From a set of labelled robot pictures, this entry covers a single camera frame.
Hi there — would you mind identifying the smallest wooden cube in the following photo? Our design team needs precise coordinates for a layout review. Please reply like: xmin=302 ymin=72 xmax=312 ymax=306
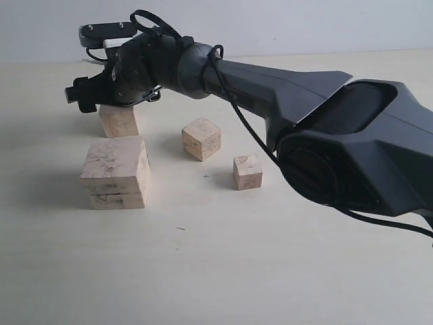
xmin=233 ymin=154 xmax=263 ymax=190

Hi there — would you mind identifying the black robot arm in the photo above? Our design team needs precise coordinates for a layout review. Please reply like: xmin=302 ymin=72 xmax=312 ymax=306
xmin=65 ymin=33 xmax=432 ymax=236

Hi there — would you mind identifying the medium small wooden cube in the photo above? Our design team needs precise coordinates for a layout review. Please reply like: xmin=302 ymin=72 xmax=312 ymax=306
xmin=181 ymin=118 xmax=222 ymax=162

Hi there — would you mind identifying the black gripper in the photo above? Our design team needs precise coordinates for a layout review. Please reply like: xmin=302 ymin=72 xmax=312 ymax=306
xmin=65 ymin=33 xmax=179 ymax=114

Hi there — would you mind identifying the black cable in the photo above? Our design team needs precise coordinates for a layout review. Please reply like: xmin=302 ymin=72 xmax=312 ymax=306
xmin=129 ymin=9 xmax=433 ymax=248

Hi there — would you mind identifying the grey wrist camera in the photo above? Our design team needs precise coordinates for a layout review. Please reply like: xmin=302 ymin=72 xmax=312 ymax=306
xmin=78 ymin=22 xmax=137 ymax=49

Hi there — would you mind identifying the second largest wooden cube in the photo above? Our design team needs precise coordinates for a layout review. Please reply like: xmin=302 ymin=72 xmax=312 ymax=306
xmin=99 ymin=105 xmax=140 ymax=138

